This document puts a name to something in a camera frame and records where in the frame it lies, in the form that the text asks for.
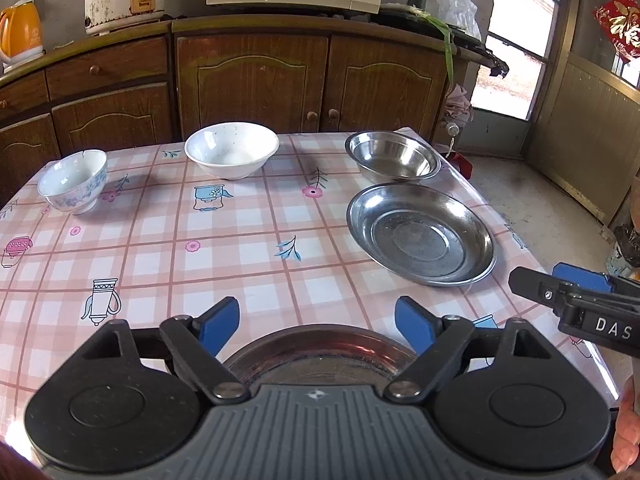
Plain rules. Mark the blue floral bowl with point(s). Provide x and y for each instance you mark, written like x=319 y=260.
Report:
x=72 y=185

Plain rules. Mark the orange electric kettle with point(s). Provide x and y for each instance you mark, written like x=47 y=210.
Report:
x=22 y=35

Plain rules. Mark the wooden kitchen cabinet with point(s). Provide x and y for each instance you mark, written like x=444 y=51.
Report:
x=260 y=80

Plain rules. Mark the red bag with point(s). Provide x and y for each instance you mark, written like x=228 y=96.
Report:
x=462 y=165

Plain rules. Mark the black cooktop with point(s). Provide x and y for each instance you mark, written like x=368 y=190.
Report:
x=400 y=15

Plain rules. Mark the dark container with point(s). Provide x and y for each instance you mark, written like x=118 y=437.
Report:
x=625 y=250

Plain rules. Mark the pink checked tablecloth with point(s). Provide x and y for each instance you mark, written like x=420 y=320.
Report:
x=175 y=260

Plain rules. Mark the green leek leaf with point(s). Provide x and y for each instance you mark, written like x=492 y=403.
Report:
x=447 y=45

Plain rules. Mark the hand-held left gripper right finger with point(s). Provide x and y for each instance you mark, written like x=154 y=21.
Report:
x=412 y=325

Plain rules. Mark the white ceramic bowl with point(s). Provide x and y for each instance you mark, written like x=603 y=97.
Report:
x=230 y=152

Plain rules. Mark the person's right hand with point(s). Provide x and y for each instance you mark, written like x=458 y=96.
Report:
x=629 y=425

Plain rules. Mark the pink cloth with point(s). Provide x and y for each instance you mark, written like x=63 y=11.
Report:
x=457 y=102

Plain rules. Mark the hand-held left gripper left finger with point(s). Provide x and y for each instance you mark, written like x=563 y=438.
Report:
x=220 y=325

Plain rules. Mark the metal door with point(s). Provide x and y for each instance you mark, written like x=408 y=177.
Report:
x=585 y=125

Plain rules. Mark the large steel plate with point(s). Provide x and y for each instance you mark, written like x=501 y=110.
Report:
x=420 y=235
x=320 y=355

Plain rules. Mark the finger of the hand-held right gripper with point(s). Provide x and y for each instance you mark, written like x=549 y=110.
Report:
x=537 y=287
x=582 y=276

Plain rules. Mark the deep steel bowl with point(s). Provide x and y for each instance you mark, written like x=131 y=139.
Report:
x=392 y=157

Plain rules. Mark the red paper decoration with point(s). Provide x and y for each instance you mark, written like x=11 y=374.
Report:
x=620 y=25

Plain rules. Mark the window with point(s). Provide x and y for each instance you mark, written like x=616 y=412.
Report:
x=515 y=75

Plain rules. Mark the clear plastic bag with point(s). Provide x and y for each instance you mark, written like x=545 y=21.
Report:
x=457 y=5

